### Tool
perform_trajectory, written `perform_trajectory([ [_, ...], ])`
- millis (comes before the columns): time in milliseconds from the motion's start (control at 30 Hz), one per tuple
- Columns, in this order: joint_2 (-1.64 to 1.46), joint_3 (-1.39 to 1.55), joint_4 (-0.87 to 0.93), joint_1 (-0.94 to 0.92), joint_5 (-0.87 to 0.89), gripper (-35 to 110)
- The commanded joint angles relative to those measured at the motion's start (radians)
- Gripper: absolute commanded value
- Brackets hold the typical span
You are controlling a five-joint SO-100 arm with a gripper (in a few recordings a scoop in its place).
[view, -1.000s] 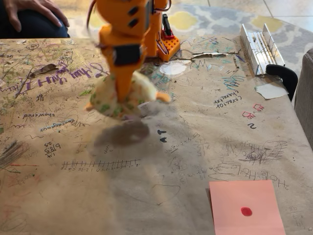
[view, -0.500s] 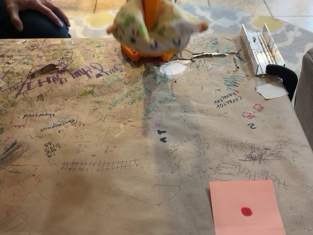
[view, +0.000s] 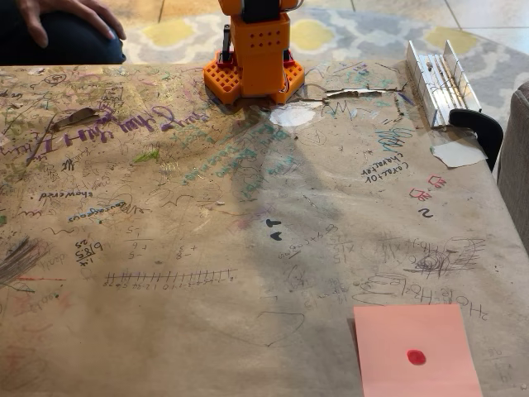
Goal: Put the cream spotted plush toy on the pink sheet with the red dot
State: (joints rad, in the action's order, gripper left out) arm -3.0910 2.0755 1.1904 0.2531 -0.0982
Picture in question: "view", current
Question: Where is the person's hand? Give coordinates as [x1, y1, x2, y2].
[17, 0, 127, 50]

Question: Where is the orange robot arm with base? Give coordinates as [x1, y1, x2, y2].
[203, 0, 306, 105]

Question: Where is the person's leg in blue jeans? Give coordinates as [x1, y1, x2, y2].
[0, 0, 127, 66]

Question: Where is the grey yellow patterned rug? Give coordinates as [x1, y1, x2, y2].
[98, 0, 529, 137]

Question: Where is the scribbled brown paper table cover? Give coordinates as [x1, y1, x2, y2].
[0, 61, 529, 397]

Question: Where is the aluminium miter box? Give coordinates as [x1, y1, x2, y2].
[405, 39, 483, 129]

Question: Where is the grey upholstered sofa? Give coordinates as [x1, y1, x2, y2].
[498, 80, 529, 253]

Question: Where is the pink paper sheet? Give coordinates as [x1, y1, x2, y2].
[353, 304, 484, 397]

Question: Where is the black clamp handle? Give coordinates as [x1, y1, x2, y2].
[448, 108, 505, 173]

